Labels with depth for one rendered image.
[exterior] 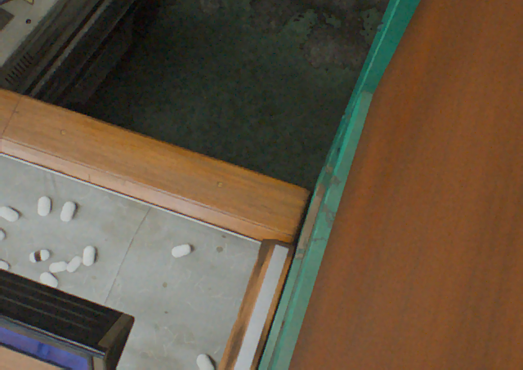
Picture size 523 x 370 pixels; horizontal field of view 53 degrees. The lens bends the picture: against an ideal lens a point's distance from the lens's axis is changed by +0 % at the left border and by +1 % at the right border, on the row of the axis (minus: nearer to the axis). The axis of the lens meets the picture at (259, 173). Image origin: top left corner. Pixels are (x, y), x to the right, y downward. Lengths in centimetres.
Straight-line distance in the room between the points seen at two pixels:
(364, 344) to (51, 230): 91
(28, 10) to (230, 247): 90
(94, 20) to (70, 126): 66
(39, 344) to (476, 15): 57
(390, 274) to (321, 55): 178
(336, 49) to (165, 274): 121
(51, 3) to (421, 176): 144
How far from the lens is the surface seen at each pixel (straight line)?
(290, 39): 194
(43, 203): 103
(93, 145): 103
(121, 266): 99
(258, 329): 83
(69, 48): 164
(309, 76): 188
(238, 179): 96
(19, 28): 155
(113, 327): 63
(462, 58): 16
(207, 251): 96
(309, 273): 42
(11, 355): 102
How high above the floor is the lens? 169
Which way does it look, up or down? 75 degrees down
